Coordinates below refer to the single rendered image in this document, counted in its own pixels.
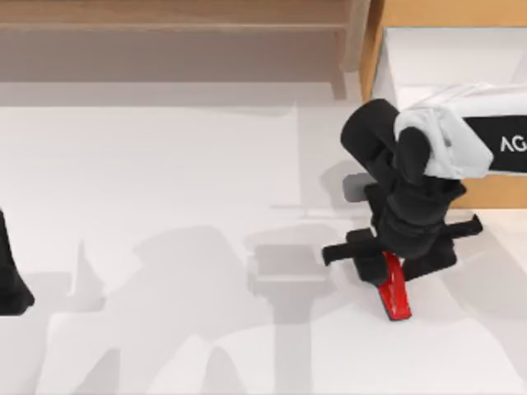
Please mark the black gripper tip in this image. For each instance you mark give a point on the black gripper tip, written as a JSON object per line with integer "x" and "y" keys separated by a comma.
{"x": 10, "y": 284}

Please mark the pale grey rounded box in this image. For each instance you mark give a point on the pale grey rounded box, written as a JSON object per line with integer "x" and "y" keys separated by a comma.
{"x": 354, "y": 188}

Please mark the pale wooden open cabinet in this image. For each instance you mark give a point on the pale wooden open cabinet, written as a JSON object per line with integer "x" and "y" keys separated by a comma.
{"x": 372, "y": 49}

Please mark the brown wooden shelf cupboard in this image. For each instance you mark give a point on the brown wooden shelf cupboard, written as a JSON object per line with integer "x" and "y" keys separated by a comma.
{"x": 173, "y": 41}

